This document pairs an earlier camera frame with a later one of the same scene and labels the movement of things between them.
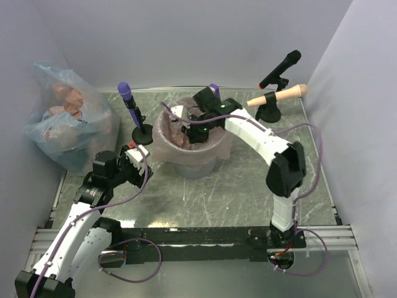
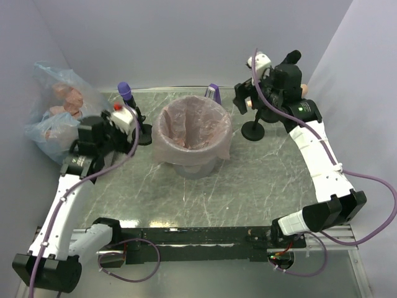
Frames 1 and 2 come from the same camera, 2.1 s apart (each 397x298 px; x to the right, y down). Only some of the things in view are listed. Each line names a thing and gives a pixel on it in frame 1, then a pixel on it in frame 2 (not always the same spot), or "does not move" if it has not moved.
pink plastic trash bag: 172,144 does not move
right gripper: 194,137 → 244,90
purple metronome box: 214,88 does not move
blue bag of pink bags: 74,125 does not move
